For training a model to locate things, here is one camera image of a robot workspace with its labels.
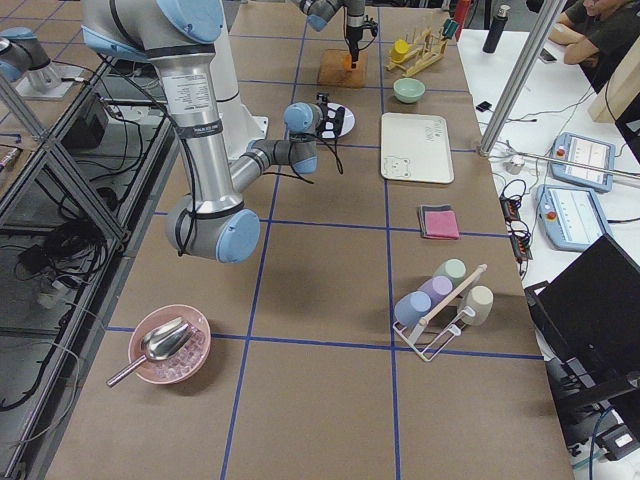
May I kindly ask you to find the grey folded cloth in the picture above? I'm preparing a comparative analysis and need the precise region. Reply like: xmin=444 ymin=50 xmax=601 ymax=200
xmin=418 ymin=205 xmax=454 ymax=238

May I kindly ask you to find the beige tumbler cup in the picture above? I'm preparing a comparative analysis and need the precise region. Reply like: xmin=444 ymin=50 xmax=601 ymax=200
xmin=458 ymin=285 xmax=494 ymax=326

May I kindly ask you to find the purple tumbler cup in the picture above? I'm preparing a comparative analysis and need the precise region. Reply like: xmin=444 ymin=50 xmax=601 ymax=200
xmin=418 ymin=275 xmax=453 ymax=306

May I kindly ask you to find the cream bear tray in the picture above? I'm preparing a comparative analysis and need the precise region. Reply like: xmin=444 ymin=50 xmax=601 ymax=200
xmin=380 ymin=112 xmax=454 ymax=184

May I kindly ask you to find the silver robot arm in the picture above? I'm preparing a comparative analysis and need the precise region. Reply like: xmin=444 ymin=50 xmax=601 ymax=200
xmin=293 ymin=0 xmax=378 ymax=70
xmin=82 ymin=1 xmax=344 ymax=263

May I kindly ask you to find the white wire cup rack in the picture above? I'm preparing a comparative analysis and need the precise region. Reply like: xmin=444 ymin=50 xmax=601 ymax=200
xmin=392 ymin=264 xmax=487 ymax=363

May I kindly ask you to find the pink bowl with ice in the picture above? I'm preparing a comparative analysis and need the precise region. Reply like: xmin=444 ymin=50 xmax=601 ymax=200
xmin=128 ymin=304 xmax=212 ymax=385

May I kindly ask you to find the blue tumbler cup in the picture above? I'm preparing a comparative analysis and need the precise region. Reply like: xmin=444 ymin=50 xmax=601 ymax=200
xmin=394 ymin=290 xmax=432 ymax=327

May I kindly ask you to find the blue teach pendant near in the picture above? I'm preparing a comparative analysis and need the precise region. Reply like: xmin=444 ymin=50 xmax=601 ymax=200
xmin=536 ymin=185 xmax=612 ymax=252

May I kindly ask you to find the metal scoop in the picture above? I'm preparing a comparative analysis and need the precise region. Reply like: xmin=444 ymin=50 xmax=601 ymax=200
xmin=106 ymin=317 xmax=193 ymax=388

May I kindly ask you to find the black water bottle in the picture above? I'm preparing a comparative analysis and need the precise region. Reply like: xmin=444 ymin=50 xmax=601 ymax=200
xmin=482 ymin=4 xmax=511 ymax=54

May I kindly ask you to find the aluminium frame post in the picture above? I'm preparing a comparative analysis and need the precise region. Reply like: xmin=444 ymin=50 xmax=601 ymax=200
xmin=477 ymin=0 xmax=565 ymax=157

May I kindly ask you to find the green tumbler cup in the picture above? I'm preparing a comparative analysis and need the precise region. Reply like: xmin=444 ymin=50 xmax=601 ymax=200
xmin=433 ymin=258 xmax=467 ymax=288

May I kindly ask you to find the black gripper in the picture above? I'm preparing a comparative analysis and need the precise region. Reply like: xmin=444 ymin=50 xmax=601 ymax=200
xmin=316 ymin=92 xmax=346 ymax=140
xmin=345 ymin=14 xmax=376 ymax=69

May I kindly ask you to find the yellow mug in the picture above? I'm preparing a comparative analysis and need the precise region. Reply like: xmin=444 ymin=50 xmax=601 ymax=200
xmin=389 ymin=38 xmax=410 ymax=64

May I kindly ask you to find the wooden cutting board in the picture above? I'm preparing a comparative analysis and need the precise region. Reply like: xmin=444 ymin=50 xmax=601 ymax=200
xmin=317 ymin=49 xmax=368 ymax=89

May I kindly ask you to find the blue teach pendant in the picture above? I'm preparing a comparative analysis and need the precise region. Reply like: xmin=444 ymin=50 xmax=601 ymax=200
xmin=551 ymin=132 xmax=616 ymax=193
xmin=536 ymin=185 xmax=612 ymax=252

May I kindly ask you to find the blue teach pendant far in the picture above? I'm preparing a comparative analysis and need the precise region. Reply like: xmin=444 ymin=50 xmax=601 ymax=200
xmin=551 ymin=132 xmax=616 ymax=193

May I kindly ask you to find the green bowl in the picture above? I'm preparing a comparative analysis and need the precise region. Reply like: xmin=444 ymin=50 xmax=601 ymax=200
xmin=393 ymin=78 xmax=426 ymax=104

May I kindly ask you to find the black monitor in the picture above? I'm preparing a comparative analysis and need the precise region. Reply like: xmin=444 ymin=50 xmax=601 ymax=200
xmin=527 ymin=234 xmax=639 ymax=425

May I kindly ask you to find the seated person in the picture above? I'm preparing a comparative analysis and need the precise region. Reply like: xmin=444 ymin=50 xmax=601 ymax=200
xmin=549 ymin=0 xmax=639 ymax=92

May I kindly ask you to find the pink folded cloth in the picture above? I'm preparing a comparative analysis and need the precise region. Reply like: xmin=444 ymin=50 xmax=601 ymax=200
xmin=424 ymin=210 xmax=460 ymax=240

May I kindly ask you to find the white round plate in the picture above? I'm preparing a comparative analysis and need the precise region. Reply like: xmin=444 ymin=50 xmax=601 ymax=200
xmin=339 ymin=105 xmax=356 ymax=138

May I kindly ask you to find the wooden mug rack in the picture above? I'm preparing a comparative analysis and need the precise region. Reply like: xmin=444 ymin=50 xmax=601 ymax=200
xmin=385 ymin=19 xmax=451 ymax=78

